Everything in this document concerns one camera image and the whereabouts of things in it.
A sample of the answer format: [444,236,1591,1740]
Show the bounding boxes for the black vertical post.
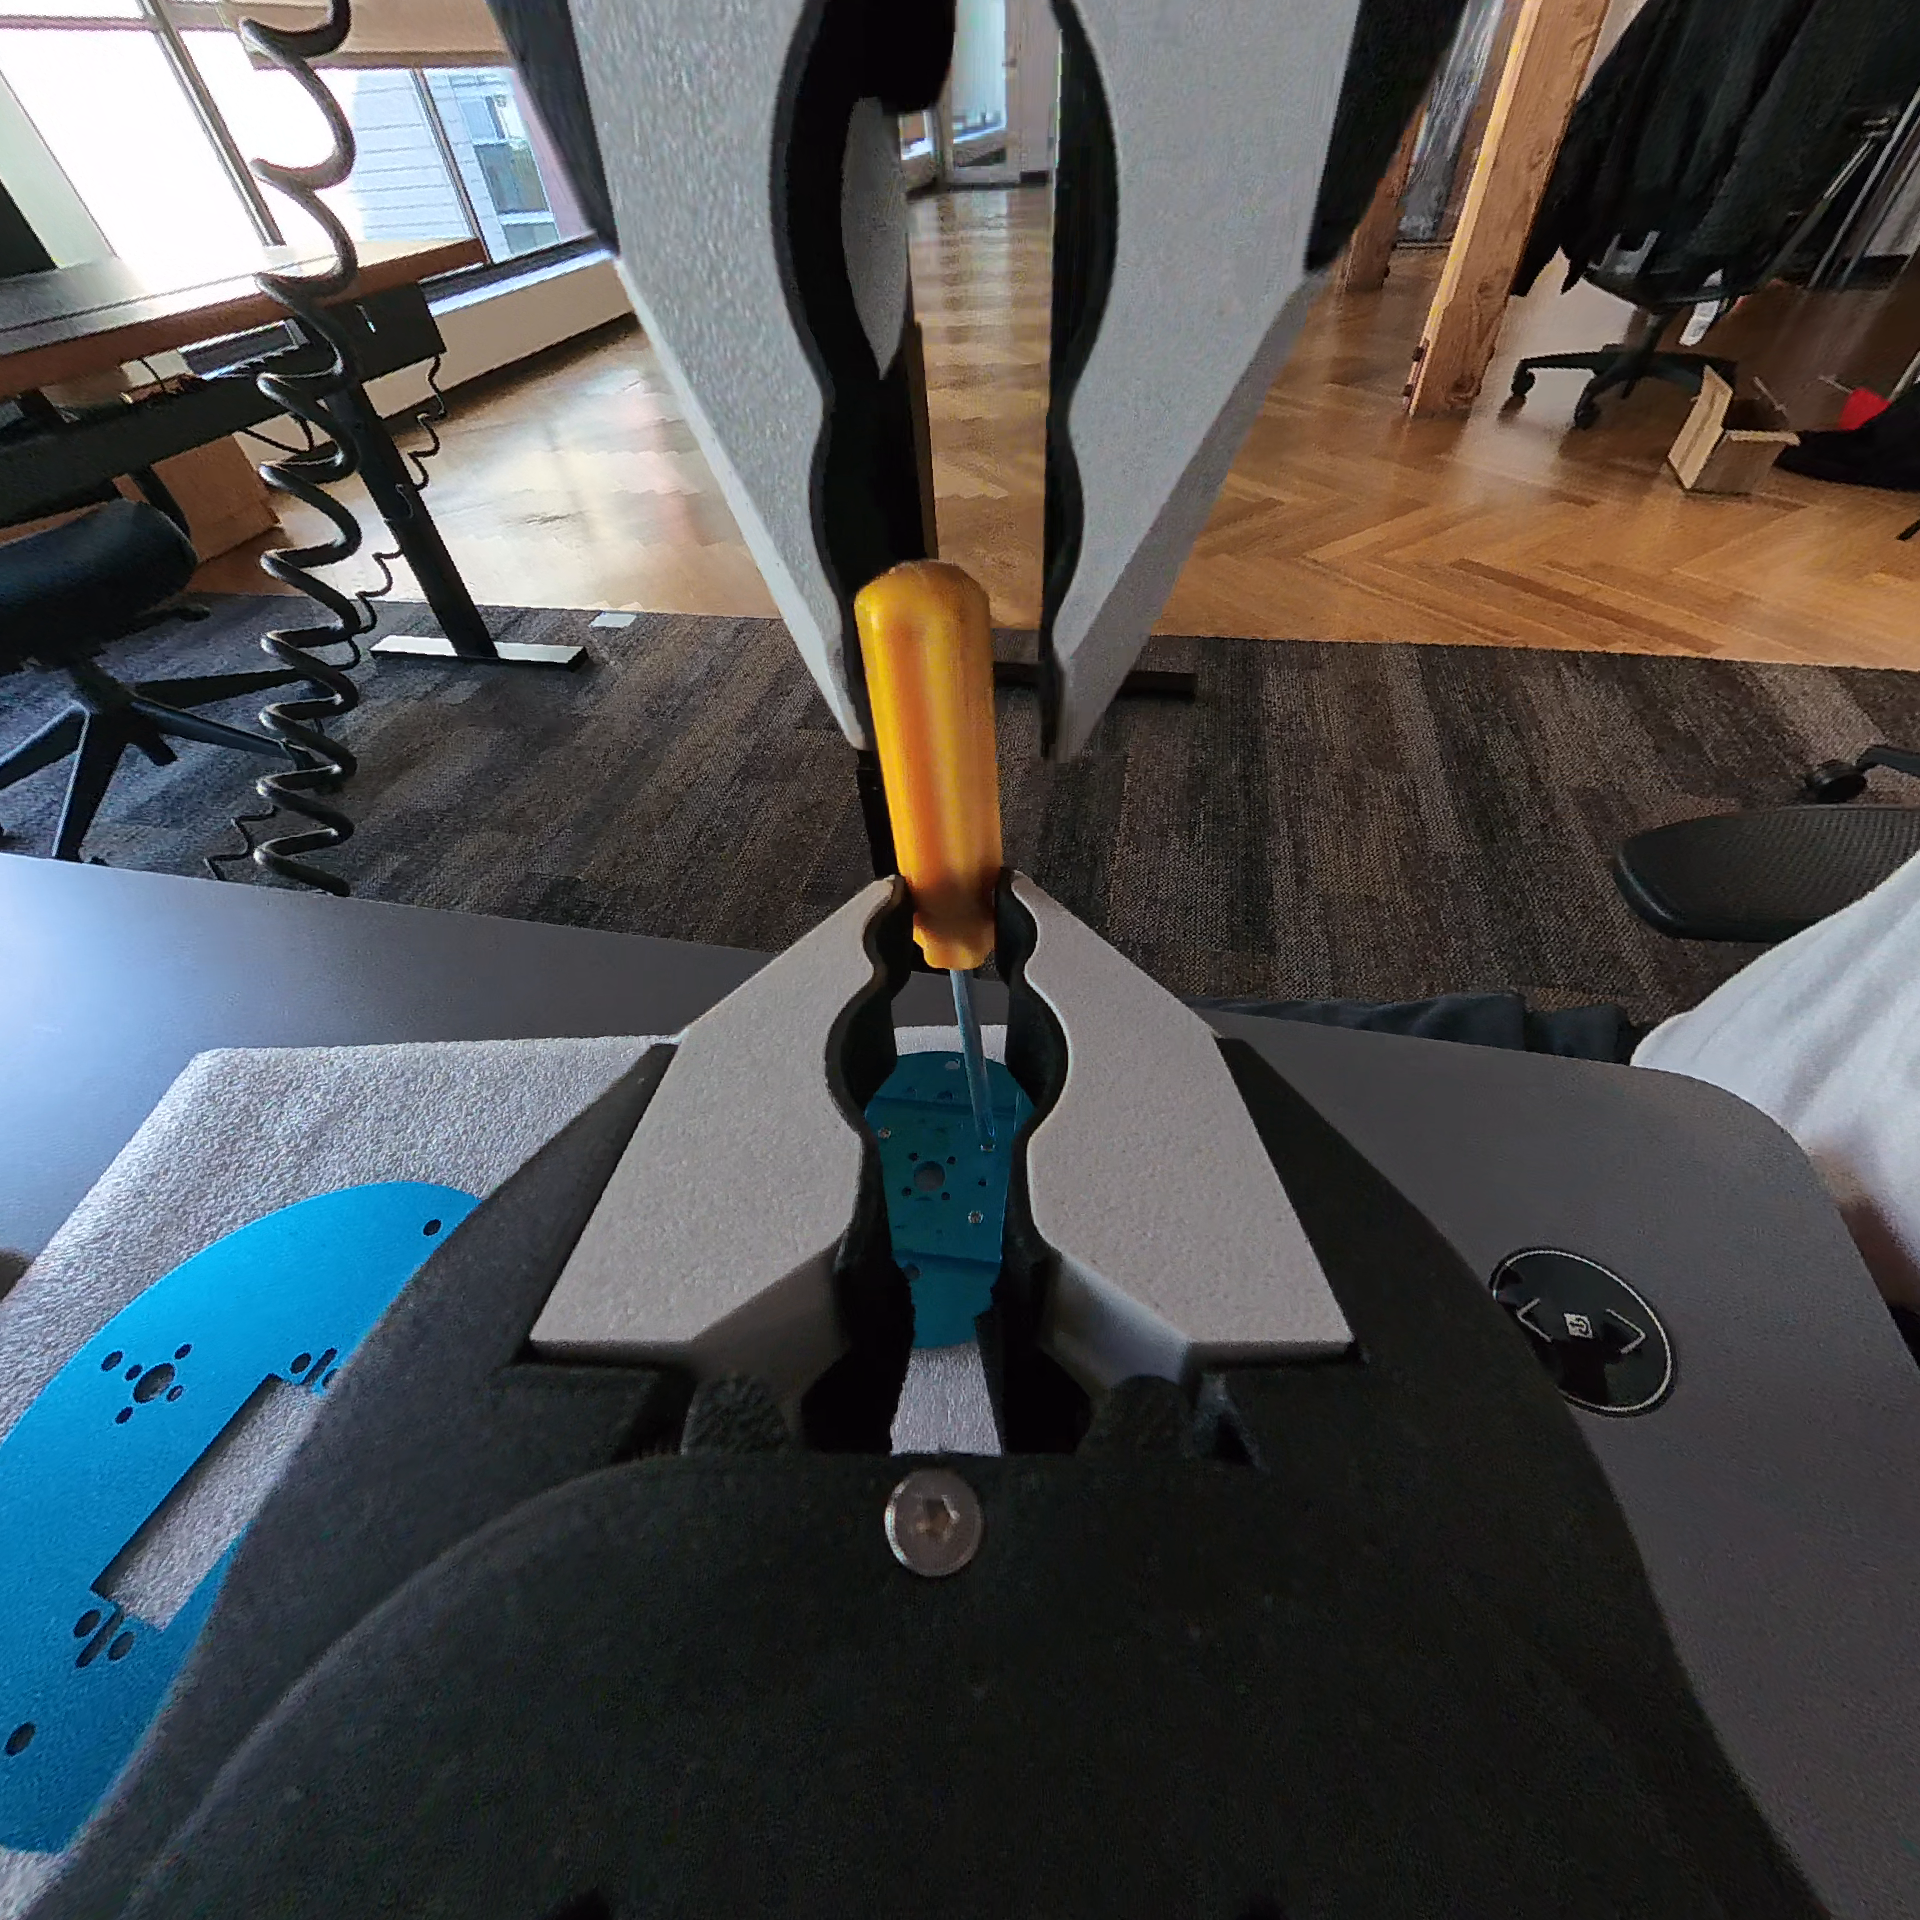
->
[858,195,943,890]

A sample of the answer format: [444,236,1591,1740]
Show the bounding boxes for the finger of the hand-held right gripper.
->
[1041,0,1364,763]
[573,0,965,753]

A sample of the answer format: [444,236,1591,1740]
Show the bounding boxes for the blue disc with rectangular slot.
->
[0,1181,483,1853]

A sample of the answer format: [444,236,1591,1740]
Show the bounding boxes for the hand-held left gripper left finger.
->
[532,880,915,1453]

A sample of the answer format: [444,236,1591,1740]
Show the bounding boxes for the grey desk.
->
[0,852,1920,1920]

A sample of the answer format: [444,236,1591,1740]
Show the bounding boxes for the blue disc with square bracket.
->
[864,1049,1041,1349]

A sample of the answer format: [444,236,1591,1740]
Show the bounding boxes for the beige roller blind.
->
[225,0,519,69]

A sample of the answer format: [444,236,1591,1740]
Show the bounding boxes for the open cardboard box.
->
[1668,364,1801,497]

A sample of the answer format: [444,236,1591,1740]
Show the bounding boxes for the black office stool chair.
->
[0,499,355,864]

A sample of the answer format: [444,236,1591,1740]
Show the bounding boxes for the round black desk button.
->
[1488,1245,1677,1417]

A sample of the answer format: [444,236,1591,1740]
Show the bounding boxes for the black mesh office chair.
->
[1617,806,1920,945]

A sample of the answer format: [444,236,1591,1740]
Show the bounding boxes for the black jackets on rack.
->
[1506,0,1920,301]

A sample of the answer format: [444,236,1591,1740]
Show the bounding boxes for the brown cardboard box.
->
[159,435,282,560]

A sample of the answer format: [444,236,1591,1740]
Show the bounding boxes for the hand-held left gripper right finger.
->
[983,870,1362,1453]

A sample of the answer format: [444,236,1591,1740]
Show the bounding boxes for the yellow handled screwdriver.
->
[852,560,1008,1155]

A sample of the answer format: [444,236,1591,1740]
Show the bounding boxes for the wooden support post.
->
[1339,112,1434,297]
[1407,0,1613,419]

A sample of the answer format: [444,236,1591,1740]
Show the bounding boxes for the large window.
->
[0,0,617,288]

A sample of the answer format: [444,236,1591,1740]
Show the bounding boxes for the black coiled cable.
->
[210,0,368,899]

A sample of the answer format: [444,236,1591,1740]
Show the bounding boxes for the black swivel office chair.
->
[1512,224,1788,430]

